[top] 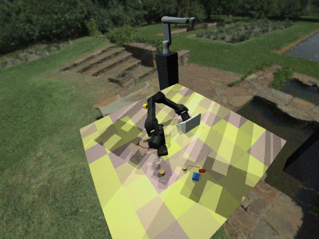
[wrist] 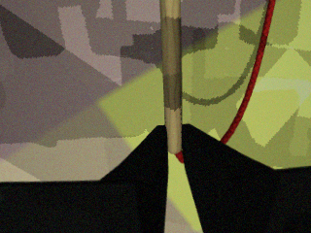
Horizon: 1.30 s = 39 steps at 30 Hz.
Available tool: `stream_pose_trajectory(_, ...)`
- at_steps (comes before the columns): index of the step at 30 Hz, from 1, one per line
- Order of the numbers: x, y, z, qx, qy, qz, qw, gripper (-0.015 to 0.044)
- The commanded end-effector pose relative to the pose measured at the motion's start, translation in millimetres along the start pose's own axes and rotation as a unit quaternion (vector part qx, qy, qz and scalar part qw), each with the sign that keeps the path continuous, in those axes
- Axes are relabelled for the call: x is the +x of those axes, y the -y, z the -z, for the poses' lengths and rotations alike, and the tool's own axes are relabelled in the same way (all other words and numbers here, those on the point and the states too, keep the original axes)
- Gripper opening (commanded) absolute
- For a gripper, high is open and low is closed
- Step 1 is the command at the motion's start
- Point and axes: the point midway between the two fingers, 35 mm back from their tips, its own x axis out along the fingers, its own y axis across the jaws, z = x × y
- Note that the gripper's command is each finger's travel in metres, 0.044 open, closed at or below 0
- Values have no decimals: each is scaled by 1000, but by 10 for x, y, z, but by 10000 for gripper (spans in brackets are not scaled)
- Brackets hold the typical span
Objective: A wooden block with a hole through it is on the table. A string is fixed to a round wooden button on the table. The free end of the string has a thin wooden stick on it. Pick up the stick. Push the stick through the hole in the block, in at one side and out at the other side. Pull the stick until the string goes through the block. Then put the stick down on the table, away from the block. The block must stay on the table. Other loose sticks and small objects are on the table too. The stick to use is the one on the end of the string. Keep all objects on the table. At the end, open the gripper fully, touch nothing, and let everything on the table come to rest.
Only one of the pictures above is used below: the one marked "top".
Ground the blue block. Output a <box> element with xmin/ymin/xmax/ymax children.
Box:
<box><xmin>192</xmin><ymin>172</ymin><xmax>200</xmax><ymax>181</ymax></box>

